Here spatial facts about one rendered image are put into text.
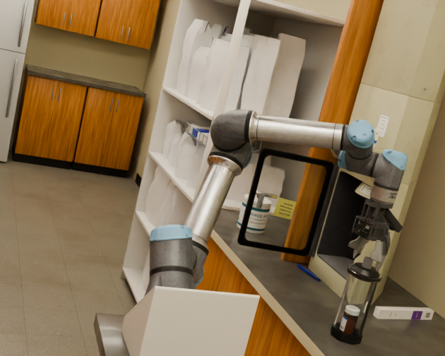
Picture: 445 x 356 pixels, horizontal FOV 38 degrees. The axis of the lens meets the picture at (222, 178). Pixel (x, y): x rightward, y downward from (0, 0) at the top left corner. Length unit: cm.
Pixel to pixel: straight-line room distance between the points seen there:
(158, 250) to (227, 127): 43
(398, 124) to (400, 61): 23
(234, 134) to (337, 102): 78
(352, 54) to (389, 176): 76
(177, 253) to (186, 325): 21
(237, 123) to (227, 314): 57
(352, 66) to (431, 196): 63
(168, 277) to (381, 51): 125
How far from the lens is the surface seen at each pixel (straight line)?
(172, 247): 172
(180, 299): 156
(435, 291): 271
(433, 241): 274
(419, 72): 230
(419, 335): 237
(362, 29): 259
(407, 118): 230
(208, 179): 195
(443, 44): 234
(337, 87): 257
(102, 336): 175
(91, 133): 709
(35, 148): 707
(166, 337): 160
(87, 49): 750
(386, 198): 196
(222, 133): 191
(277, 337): 230
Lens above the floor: 175
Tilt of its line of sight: 12 degrees down
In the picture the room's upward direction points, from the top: 14 degrees clockwise
